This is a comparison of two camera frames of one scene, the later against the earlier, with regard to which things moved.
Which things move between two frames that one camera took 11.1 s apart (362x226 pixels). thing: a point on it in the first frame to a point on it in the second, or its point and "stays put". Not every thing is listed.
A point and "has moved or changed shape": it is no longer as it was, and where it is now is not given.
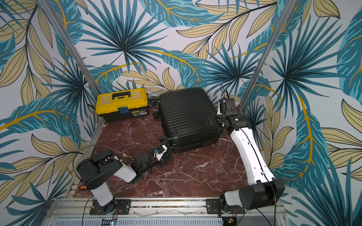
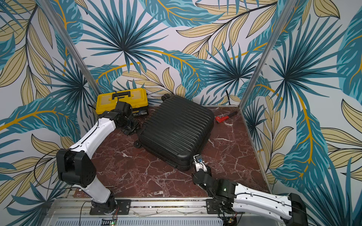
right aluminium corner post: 289,7 stays put
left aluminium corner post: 70,46 stays put
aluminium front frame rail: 77,212 stays put
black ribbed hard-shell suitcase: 183,115 has moved or changed shape
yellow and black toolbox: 111,106 stays put
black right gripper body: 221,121 to 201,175
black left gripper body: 162,160 to 127,129
